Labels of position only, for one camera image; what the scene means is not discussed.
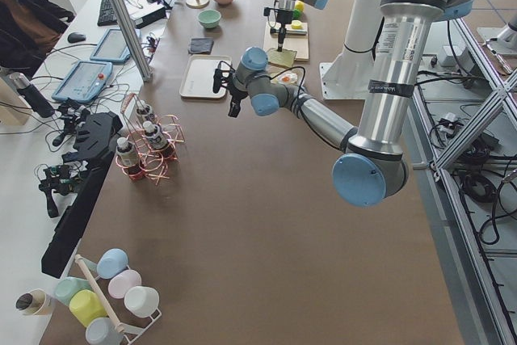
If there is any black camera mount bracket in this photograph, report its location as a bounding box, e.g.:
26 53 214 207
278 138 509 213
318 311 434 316
39 111 123 279

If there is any cream rabbit tray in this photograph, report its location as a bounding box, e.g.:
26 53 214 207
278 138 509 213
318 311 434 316
179 54 232 100

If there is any grey folded cloth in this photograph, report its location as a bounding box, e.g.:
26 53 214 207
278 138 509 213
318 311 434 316
188 37 214 54

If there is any teach pendant upper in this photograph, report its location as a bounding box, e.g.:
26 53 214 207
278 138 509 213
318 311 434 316
90 28 131 65

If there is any green bowl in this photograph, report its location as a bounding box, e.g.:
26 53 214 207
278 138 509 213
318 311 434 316
197 10 221 30

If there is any fried egg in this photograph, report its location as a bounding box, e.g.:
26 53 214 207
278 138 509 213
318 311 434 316
277 72 298 85

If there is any wooden cutting board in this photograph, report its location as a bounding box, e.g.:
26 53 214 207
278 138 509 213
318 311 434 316
263 22 309 61

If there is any white cup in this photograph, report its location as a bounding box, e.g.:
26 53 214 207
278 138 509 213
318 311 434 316
124 286 159 318

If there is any black computer mouse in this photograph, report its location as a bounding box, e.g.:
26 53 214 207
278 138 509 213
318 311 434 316
67 32 86 44

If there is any aluminium frame post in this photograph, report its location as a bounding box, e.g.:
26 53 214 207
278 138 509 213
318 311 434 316
110 0 152 82

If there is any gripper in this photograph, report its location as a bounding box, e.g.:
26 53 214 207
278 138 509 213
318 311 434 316
276 8 292 52
228 79 248 118

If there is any teach pendant lower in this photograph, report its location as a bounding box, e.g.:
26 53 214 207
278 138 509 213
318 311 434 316
52 61 113 103

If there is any dark drink bottle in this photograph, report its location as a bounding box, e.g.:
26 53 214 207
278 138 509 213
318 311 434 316
137 104 156 124
116 137 145 180
143 120 169 152

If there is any teach pendant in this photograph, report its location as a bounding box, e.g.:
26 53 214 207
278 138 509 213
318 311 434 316
90 28 131 65
52 61 113 103

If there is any white round plate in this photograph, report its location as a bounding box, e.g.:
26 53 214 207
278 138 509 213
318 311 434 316
269 69 302 88

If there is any black keyboard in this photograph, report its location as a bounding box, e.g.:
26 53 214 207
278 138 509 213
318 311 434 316
97 0 117 27

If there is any pink cup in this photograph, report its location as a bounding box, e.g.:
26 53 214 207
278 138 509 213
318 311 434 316
107 269 142 299

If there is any half lemon slice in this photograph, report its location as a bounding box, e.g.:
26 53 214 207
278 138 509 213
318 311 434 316
291 20 304 31

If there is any black thermos bottle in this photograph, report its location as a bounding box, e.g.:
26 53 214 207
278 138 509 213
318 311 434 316
9 72 55 118

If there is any yellow lemon upper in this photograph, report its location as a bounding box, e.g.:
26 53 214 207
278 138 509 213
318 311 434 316
295 0 305 13

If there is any copper wire bottle rack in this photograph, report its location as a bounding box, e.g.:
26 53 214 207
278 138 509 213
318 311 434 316
115 92 185 183

